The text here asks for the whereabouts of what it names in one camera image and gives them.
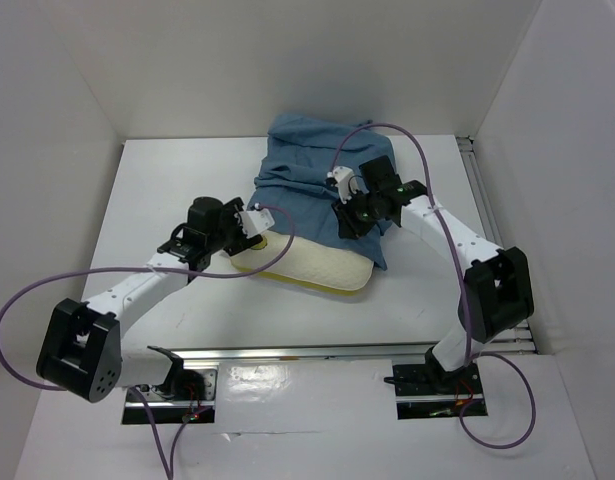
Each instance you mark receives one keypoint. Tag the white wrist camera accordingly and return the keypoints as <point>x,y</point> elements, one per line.
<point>255,221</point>
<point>344,180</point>

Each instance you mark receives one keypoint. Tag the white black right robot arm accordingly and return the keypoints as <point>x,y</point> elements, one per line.
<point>494,282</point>

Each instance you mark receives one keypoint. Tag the blue pillowcase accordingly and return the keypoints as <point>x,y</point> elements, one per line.
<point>292,176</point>

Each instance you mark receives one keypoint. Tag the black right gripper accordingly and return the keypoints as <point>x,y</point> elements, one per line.
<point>348,227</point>

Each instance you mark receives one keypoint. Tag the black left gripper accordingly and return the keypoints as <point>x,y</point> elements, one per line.
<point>229,210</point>

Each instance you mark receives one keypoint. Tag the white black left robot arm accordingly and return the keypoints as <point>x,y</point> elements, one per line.
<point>82,351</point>

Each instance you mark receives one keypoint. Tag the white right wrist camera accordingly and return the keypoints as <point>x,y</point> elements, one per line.
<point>344,180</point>

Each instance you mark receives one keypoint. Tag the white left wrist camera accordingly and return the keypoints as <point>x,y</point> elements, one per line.
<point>255,221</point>

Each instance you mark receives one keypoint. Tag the aluminium right side rail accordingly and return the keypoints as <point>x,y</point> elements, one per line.
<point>482,200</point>

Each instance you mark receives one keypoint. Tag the aluminium rail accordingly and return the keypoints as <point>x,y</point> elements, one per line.
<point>394,351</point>
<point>482,200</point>

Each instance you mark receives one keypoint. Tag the aluminium front rail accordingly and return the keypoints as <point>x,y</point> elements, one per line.
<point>394,351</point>

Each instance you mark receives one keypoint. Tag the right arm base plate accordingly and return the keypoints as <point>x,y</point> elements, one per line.
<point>417,397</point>

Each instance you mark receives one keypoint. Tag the cream quilted pillow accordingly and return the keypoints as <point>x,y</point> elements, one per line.
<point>308,264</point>

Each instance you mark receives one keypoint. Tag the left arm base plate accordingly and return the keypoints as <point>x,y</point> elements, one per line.
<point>191,399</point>

